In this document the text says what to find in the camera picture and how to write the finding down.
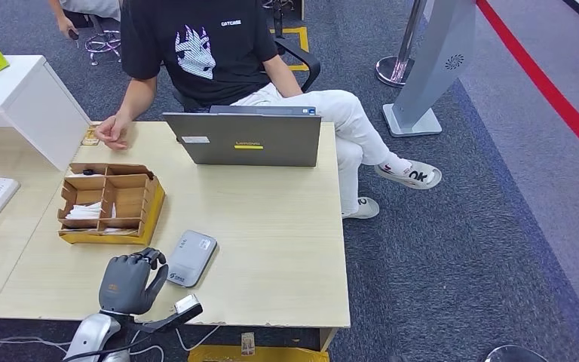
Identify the black camera bracket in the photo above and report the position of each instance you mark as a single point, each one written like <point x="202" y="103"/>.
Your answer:
<point x="159" y="323"/>

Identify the yellow box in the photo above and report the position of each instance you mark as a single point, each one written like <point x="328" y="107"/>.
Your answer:
<point x="259" y="355"/>

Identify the chrome stanchion post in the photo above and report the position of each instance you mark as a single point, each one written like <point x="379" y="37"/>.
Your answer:
<point x="397" y="70"/>

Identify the second person's hand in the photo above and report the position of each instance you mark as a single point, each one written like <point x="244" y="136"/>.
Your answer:
<point x="66" y="26"/>

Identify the small brown label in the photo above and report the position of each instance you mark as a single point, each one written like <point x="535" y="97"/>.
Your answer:
<point x="248" y="343"/>

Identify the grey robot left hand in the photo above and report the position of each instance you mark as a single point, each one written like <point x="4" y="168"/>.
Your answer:
<point x="124" y="285"/>

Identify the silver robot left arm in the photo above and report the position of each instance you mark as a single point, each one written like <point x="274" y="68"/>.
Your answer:
<point x="92" y="335"/>

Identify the black office chair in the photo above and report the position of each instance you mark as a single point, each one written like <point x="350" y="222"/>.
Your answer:
<point x="304" y="59"/>

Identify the seated person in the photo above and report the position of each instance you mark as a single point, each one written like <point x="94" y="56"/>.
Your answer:
<point x="209" y="75"/>

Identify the white printed shoe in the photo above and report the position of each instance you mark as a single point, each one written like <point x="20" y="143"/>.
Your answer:
<point x="364" y="209"/>
<point x="414" y="175"/>

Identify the white card stack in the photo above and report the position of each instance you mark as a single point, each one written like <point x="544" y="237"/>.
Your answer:
<point x="84" y="211"/>

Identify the chrome round base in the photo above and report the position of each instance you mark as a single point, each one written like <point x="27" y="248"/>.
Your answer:
<point x="514" y="354"/>

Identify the person's right hand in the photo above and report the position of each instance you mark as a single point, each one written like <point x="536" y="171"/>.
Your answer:
<point x="112" y="132"/>

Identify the wooden compartment organiser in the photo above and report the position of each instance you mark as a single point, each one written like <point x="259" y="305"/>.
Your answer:
<point x="127" y="197"/>

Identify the grey kiosk stand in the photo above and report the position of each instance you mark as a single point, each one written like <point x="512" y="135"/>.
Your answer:
<point x="434" y="60"/>

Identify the chrome chair base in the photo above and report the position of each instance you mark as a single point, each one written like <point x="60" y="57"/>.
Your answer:
<point x="103" y="45"/>

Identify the black chair column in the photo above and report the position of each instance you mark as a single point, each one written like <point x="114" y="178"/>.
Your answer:
<point x="279" y="20"/>

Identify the grey card reader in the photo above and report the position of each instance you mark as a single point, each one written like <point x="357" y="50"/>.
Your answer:
<point x="192" y="257"/>

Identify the brown printed card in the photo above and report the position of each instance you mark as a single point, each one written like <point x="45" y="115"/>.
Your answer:
<point x="88" y="139"/>

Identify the person's right forearm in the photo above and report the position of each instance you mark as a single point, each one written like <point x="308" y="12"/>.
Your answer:
<point x="134" y="100"/>

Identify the grey laptop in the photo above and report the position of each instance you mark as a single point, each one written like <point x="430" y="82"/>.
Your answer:
<point x="249" y="140"/>

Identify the white cabinet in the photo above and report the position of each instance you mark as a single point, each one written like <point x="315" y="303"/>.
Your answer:
<point x="25" y="100"/>

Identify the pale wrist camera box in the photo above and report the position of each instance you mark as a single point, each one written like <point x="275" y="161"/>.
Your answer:
<point x="187" y="304"/>

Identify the person's left forearm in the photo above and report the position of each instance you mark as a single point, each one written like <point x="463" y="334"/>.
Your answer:
<point x="283" y="77"/>

